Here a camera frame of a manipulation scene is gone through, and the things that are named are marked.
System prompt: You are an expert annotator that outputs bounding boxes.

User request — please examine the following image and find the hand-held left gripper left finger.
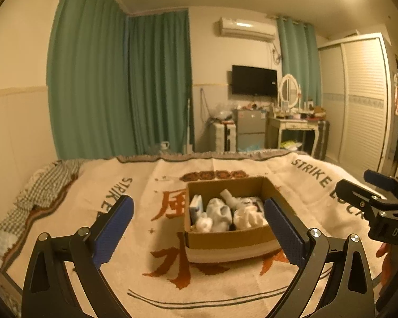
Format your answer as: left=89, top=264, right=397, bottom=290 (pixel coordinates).
left=21, top=195, right=135, bottom=318

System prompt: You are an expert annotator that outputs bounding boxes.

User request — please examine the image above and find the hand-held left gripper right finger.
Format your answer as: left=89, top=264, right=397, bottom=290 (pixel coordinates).
left=263, top=197, right=375, bottom=318

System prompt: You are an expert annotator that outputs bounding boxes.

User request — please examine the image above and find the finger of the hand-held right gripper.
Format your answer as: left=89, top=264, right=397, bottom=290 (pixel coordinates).
left=364, top=169, right=398, bottom=201
left=335, top=179, right=398, bottom=226

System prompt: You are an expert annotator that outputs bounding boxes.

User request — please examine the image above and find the white sock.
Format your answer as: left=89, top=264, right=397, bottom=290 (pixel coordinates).
left=195, top=217, right=213, bottom=232
left=219, top=189, right=241, bottom=207
left=206, top=198, right=233, bottom=232
left=233, top=205, right=266, bottom=230

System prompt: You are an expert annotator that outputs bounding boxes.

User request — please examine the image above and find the cardboard box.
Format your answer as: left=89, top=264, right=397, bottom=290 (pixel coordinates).
left=184, top=176, right=297, bottom=265

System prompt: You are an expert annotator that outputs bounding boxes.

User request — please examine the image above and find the white blue tissue packet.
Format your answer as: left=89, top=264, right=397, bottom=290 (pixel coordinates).
left=190, top=195, right=205, bottom=222

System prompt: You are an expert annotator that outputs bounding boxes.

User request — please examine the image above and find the person's right hand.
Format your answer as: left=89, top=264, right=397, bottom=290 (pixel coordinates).
left=375, top=241, right=391, bottom=264

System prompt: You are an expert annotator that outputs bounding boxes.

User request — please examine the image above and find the cream printed blanket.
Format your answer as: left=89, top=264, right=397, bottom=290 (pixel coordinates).
left=2, top=151, right=385, bottom=318

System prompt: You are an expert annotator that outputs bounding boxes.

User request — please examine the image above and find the white louvred wardrobe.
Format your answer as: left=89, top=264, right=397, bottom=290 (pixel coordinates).
left=318, top=33, right=398, bottom=174

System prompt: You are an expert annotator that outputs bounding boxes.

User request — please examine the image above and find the checked bed sheet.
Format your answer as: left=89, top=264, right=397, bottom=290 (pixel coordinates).
left=0, top=159, right=87, bottom=272

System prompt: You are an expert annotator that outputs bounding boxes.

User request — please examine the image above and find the white dressing table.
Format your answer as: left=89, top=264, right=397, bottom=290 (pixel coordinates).
left=265, top=116, right=322, bottom=154

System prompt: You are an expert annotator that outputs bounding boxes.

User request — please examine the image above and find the silver mini fridge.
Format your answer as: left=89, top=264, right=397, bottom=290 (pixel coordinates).
left=233, top=109, right=266, bottom=151

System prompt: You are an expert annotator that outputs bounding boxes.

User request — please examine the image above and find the white drawer cabinet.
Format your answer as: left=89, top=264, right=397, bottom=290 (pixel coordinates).
left=210, top=122, right=237, bottom=152

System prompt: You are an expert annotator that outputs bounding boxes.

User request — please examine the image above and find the oval white vanity mirror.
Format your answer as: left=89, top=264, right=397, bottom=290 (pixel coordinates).
left=278, top=74, right=301, bottom=110

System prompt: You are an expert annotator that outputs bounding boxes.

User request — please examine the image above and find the white mop pole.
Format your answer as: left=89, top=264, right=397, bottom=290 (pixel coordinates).
left=185, top=86, right=194, bottom=153

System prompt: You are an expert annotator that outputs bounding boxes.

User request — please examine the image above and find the clear plastic bag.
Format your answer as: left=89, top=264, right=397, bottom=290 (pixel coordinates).
left=212, top=103, right=234, bottom=123

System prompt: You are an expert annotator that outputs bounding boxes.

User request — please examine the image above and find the narrow green curtain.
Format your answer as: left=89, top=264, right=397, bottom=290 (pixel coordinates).
left=275, top=16, right=322, bottom=107

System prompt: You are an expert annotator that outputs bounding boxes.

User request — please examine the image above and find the wide green curtain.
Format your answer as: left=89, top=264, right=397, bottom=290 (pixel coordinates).
left=46, top=0, right=133, bottom=160

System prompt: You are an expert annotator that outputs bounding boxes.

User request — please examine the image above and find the white air conditioner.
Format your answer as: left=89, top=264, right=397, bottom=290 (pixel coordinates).
left=214, top=17, right=276, bottom=42

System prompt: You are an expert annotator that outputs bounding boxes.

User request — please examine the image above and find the black wall television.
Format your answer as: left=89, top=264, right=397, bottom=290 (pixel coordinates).
left=231, top=65, right=278, bottom=97

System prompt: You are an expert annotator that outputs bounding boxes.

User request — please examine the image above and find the black wall cable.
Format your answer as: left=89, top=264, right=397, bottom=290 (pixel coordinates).
left=200, top=88, right=213, bottom=120

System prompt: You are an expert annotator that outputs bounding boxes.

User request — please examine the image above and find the air conditioner cable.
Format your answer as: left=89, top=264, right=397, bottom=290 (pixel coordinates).
left=272, top=41, right=283, bottom=65

